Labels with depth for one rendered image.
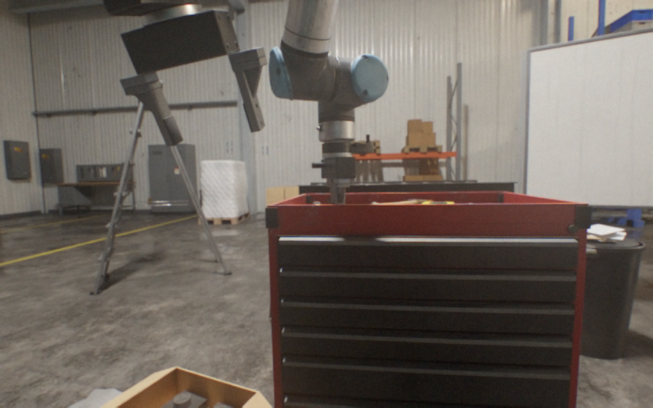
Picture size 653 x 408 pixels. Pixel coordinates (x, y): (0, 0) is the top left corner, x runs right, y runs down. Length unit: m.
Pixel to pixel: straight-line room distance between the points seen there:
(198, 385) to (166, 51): 1.31
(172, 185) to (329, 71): 9.13
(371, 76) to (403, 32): 8.77
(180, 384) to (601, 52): 3.28
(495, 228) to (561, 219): 0.14
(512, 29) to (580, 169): 7.23
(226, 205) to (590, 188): 6.10
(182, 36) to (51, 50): 12.74
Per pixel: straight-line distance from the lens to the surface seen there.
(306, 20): 0.62
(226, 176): 7.23
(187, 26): 0.48
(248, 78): 0.47
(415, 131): 7.78
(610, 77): 3.18
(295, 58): 0.64
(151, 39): 0.50
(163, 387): 1.61
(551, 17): 10.22
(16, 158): 12.43
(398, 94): 9.00
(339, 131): 0.79
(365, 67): 0.70
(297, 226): 0.80
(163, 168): 9.82
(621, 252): 2.22
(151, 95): 0.53
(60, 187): 11.56
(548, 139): 3.09
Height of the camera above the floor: 1.02
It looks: 5 degrees down
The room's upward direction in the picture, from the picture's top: 1 degrees counter-clockwise
